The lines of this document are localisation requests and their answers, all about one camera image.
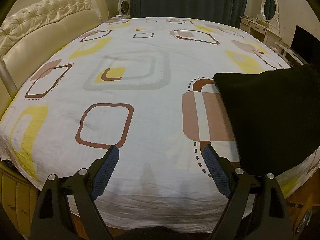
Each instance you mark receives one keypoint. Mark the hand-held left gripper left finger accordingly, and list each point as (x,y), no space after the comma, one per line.
(105,172)

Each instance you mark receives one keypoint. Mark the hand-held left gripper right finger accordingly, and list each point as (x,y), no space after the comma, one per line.
(216,172)

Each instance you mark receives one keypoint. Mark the black pants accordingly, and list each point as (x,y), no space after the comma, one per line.
(270,117)

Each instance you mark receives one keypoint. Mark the printed white bed sheet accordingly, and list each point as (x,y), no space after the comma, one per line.
(150,105)

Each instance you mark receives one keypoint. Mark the padded bed base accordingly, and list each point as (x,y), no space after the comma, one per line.
(15,195)

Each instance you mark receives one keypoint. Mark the white television stand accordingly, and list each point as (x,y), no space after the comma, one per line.
(287,53)

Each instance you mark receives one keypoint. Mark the white dressing table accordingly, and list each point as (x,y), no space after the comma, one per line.
(257,30)

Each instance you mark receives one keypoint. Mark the black flat screen television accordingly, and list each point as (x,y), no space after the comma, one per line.
(300,42)

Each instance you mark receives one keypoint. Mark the cream tufted headboard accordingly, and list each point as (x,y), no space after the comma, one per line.
(50,22)

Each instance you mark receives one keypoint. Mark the small white fan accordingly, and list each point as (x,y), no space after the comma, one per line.
(123,7)

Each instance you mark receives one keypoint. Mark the dark teal curtain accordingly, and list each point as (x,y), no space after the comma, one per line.
(190,0)

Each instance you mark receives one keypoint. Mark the oval white-framed mirror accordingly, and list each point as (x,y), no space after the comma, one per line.
(270,6)

